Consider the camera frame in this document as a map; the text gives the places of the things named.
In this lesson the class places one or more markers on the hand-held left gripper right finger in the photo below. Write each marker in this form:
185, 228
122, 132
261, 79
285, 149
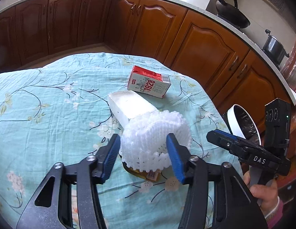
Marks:
175, 162

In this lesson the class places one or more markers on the red white milk carton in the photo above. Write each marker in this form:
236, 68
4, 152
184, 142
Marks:
148, 83

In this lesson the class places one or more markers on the dark steel pot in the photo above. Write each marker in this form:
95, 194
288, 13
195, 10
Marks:
274, 49

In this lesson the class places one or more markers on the yellow snack wrapper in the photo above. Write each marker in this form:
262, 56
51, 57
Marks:
138, 173

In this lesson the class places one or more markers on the person's right hand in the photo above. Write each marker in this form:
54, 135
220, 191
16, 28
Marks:
262, 195

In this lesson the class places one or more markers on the person's right forearm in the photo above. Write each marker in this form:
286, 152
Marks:
274, 216

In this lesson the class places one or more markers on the brown wooden lower cabinets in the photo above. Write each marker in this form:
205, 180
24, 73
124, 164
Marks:
210, 40

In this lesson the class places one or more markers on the white foam block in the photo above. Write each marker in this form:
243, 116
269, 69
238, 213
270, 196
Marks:
128, 105

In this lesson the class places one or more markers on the black bin with white rim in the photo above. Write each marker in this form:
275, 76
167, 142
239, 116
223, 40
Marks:
248, 121

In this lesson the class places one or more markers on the light blue floral tablecloth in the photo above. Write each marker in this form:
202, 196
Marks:
42, 112

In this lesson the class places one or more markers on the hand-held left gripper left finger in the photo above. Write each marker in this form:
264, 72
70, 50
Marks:
109, 157

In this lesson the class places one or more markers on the white foam fruit net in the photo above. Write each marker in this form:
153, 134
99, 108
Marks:
148, 136

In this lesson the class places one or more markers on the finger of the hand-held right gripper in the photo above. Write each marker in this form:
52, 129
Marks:
222, 142
230, 137

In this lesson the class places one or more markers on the black wok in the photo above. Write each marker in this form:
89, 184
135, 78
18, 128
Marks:
234, 16

